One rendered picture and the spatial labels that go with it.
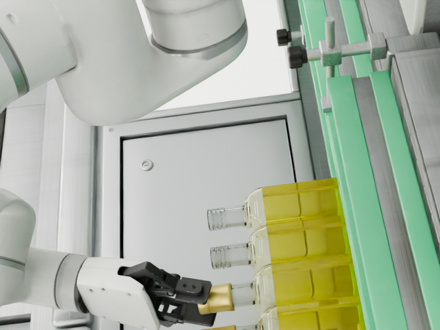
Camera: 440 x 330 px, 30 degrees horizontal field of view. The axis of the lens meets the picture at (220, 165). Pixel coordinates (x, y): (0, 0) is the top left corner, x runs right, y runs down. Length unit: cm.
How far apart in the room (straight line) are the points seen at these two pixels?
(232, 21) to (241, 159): 55
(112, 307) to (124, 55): 43
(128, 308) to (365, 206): 33
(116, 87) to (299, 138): 63
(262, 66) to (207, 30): 66
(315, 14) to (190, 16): 53
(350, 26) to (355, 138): 30
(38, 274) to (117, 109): 39
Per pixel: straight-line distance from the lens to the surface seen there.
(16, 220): 106
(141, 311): 106
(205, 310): 105
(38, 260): 111
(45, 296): 110
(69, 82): 76
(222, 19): 79
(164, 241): 126
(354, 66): 121
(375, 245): 92
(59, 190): 136
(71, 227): 131
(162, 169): 133
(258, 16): 153
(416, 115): 101
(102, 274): 105
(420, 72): 105
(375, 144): 100
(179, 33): 79
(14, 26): 70
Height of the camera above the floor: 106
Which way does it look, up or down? 3 degrees up
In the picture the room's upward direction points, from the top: 97 degrees counter-clockwise
